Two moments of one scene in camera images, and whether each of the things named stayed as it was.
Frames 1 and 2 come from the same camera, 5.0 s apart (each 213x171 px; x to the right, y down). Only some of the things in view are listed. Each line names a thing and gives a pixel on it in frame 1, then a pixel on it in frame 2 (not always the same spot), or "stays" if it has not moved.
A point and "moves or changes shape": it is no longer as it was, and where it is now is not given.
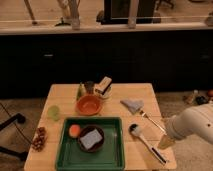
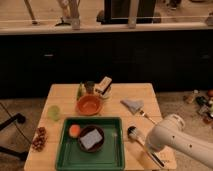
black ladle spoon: (135, 129) moves or changes shape
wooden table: (144, 125) stays
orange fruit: (74, 131) stays
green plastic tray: (109, 157) stays
